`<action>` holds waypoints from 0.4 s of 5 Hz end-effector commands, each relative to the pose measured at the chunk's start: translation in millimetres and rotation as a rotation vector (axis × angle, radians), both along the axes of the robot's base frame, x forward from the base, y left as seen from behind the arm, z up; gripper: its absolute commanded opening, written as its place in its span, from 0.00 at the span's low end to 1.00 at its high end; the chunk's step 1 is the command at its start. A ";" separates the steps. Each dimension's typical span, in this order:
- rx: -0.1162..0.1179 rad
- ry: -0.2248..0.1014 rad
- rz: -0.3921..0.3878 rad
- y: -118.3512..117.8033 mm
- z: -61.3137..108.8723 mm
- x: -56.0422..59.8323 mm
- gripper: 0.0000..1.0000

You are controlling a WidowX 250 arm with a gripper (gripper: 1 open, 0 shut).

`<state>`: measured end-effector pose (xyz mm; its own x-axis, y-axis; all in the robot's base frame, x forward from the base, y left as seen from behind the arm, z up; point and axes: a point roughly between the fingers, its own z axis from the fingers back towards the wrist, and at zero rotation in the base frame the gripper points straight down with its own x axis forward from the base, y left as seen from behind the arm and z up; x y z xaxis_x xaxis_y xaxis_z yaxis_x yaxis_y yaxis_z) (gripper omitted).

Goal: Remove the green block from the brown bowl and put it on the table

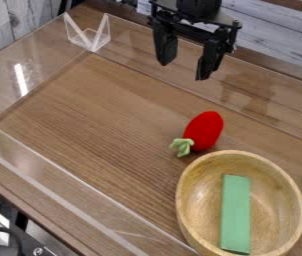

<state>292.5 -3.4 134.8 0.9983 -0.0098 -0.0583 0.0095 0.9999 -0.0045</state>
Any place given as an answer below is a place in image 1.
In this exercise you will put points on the clear acrylic tray wall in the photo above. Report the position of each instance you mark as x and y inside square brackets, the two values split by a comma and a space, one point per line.
[88, 119]

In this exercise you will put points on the brown wooden bowl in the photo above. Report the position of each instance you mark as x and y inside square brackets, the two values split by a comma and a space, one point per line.
[275, 204]

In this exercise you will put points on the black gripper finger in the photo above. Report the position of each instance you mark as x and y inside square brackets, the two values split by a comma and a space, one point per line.
[165, 42]
[209, 62]

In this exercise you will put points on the green rectangular block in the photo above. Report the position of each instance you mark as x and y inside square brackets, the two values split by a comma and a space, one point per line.
[235, 215]

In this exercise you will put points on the clear acrylic corner bracket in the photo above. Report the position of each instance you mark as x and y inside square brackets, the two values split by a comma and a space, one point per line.
[88, 39]

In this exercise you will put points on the red plush strawberry toy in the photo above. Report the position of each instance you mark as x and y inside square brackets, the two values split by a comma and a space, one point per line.
[201, 134]

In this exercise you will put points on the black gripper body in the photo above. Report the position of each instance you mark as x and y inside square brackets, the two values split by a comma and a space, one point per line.
[197, 19]

